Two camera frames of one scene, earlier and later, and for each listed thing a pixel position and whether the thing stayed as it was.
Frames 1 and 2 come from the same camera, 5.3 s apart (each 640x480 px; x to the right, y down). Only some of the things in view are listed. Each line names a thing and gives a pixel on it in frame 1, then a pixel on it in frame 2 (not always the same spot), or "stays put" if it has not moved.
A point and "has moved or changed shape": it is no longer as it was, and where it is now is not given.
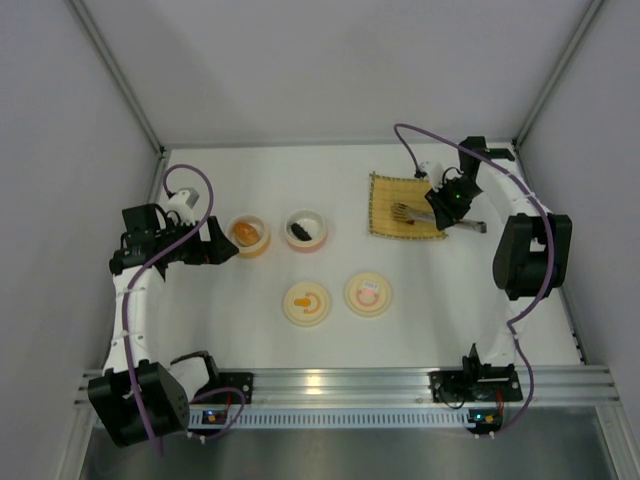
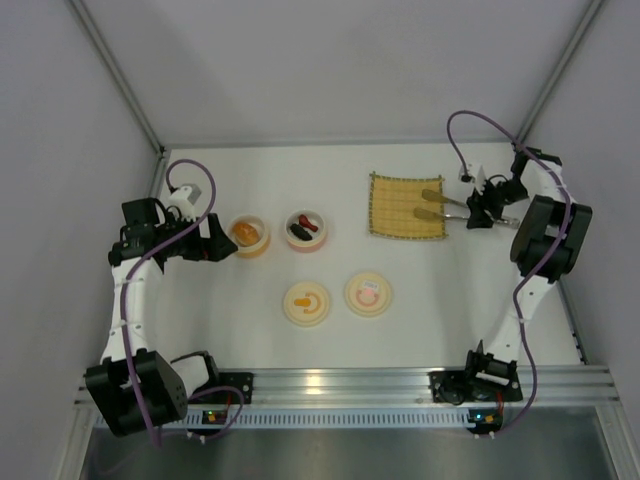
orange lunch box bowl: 250,233 stays put
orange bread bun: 246,234 stays put
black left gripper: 211,240 stays put
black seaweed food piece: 301,232 stays put
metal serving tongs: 403,212 has moved or changed shape
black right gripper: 442,209 -> 481,206
